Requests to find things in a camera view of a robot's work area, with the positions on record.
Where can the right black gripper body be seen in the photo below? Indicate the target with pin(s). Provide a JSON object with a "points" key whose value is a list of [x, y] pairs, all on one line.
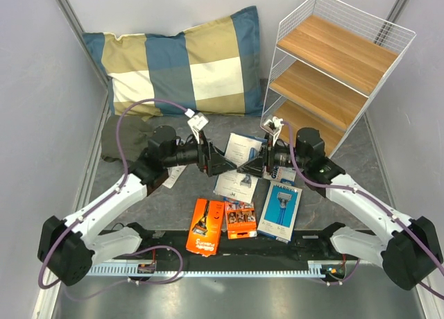
{"points": [[269, 157]]}

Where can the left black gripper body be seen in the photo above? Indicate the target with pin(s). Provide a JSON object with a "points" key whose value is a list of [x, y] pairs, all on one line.
{"points": [[204, 161]]}

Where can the blue Harry's razor box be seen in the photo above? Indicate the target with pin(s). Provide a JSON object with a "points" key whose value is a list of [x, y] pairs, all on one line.
{"points": [[279, 212]]}

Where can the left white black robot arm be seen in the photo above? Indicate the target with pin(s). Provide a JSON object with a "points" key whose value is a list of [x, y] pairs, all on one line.
{"points": [[69, 247]]}

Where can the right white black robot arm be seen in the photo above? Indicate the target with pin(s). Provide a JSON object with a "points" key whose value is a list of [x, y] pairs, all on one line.
{"points": [[407, 249]]}

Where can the white Gillette SkinGuard pack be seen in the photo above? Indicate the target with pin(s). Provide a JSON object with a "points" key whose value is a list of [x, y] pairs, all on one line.
{"points": [[281, 174]]}

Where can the clear blister razor pack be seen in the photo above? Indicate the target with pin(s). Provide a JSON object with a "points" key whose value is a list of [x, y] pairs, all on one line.
{"points": [[174, 173]]}

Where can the orange Styler razor box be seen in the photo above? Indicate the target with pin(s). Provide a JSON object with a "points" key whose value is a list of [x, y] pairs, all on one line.
{"points": [[241, 220]]}

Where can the olive green cloth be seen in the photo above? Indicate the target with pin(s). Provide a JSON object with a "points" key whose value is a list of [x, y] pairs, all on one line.
{"points": [[133, 134]]}

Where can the orange Gillette Fusion box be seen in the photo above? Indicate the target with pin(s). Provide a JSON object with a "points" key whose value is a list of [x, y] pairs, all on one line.
{"points": [[205, 229]]}

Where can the blue beige checkered pillow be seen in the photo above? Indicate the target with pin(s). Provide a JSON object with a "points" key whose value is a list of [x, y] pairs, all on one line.
{"points": [[212, 68]]}

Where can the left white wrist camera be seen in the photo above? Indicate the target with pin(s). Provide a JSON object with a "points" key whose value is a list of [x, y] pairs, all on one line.
{"points": [[197, 121]]}

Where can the light blue cable duct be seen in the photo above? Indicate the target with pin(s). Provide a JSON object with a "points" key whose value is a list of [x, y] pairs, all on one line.
{"points": [[134, 269]]}

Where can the white wire wooden shelf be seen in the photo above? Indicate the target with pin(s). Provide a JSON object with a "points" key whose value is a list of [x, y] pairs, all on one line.
{"points": [[330, 60]]}

